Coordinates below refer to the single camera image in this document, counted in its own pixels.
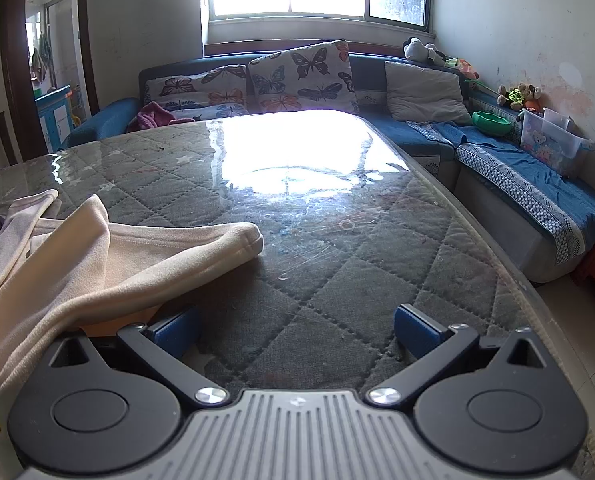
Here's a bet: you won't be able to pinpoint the flat butterfly print pillow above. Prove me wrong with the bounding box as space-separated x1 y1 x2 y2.
144 64 251 121

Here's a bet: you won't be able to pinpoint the hanging clothes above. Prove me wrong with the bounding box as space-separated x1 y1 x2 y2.
30 32 54 84

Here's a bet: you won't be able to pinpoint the purple garment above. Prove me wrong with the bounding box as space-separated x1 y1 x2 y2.
128 101 199 133

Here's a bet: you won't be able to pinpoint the panda plush toy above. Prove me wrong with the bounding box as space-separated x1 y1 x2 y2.
402 37 449 66

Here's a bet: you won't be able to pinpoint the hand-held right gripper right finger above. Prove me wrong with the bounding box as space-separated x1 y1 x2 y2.
365 302 553 407

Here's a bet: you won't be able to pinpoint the blue corner sofa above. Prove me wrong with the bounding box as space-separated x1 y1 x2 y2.
60 50 595 284

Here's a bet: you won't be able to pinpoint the brown plush bear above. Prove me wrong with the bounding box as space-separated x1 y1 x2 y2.
521 83 545 112

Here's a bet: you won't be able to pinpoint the small clear plastic box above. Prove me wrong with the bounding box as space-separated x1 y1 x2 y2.
542 107 574 134

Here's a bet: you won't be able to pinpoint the pink and green plush toy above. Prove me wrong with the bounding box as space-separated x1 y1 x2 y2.
446 57 479 82

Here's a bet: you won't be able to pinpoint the blue cabinet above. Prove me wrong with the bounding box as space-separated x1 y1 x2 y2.
34 85 81 154

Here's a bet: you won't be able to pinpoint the grey pillow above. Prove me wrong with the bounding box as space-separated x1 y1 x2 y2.
384 61 473 126

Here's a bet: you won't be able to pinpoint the green bowl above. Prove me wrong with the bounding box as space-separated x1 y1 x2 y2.
471 111 513 136

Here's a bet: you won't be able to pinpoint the cream cloth garment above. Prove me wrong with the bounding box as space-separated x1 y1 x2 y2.
0 188 265 462

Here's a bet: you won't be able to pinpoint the large clear plastic box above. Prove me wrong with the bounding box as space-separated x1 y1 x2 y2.
519 110 594 179

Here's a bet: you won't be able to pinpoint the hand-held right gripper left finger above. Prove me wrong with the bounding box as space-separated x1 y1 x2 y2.
48 306 229 407

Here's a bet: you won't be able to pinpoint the blue sofa blanket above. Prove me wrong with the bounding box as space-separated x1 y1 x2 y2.
406 120 595 242

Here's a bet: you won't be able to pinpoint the upright butterfly print pillow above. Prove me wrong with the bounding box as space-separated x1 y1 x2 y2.
248 39 361 115

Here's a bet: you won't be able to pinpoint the dark wooden door frame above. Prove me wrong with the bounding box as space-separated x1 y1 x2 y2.
0 0 101 162

